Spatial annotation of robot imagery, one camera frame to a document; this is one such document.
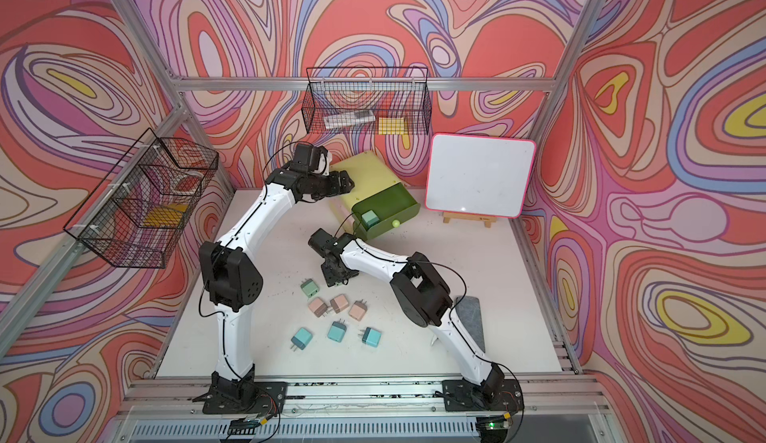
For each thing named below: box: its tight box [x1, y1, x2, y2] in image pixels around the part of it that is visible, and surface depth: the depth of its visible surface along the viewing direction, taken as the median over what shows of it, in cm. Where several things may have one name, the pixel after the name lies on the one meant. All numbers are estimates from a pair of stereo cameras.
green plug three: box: [300, 278, 321, 299], surface depth 93 cm
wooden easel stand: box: [441, 211, 498, 229], surface depth 107 cm
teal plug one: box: [290, 327, 313, 353], surface depth 84 cm
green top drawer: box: [351, 182, 421, 241], surface depth 92 cm
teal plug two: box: [327, 318, 348, 343], surface depth 85 cm
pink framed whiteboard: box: [424, 132, 538, 229], surface depth 105 cm
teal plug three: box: [358, 327, 383, 349], surface depth 84 cm
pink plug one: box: [307, 296, 329, 319], surface depth 90 cm
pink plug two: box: [330, 293, 350, 314], surface depth 90 cm
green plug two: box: [361, 209, 381, 232], surface depth 91 cm
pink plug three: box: [349, 299, 369, 323], surface depth 88 cm
